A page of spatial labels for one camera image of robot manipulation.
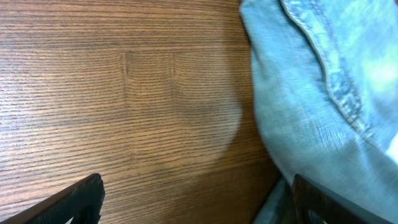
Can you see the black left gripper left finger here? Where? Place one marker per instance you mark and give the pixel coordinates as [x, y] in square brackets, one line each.
[78, 203]

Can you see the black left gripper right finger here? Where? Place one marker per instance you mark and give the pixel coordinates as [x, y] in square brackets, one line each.
[315, 203]

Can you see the light blue denim shorts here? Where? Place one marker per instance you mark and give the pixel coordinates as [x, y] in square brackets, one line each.
[324, 75]

